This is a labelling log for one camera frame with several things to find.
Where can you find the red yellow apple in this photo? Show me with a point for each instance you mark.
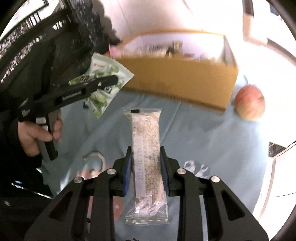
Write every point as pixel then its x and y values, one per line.
pixel 249 103

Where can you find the person's left hand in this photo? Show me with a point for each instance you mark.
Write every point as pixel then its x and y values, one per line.
pixel 29 133

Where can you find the dark carved wooden chair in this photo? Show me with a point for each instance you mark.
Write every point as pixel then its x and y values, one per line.
pixel 38 54

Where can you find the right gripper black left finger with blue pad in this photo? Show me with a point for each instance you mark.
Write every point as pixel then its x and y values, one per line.
pixel 83 210

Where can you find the long clear cereal bar packet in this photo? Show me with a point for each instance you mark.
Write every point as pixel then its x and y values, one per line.
pixel 150 199

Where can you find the yellow cardboard box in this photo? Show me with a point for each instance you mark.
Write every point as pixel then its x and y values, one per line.
pixel 189 66

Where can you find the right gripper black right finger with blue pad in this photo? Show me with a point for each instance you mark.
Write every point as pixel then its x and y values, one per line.
pixel 226 216

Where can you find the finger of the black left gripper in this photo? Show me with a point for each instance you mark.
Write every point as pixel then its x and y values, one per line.
pixel 85 88

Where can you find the light blue printed tablecloth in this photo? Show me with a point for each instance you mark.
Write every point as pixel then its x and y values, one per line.
pixel 203 142

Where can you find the green white snack packet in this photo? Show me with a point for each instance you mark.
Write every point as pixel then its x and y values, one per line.
pixel 102 66

